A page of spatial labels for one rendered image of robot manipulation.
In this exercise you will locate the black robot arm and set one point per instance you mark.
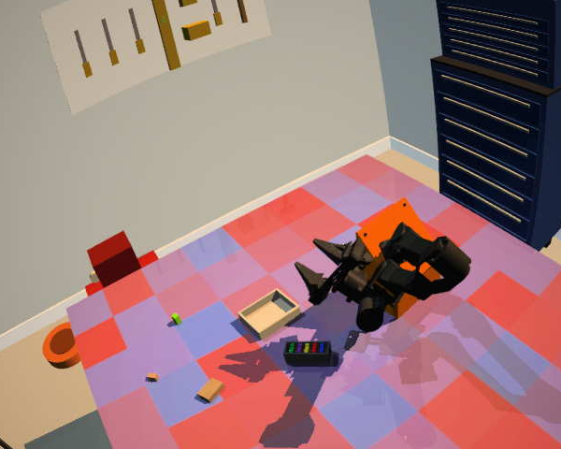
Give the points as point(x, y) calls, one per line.
point(407, 245)

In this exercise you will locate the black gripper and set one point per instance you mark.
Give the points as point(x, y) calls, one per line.
point(347, 281)

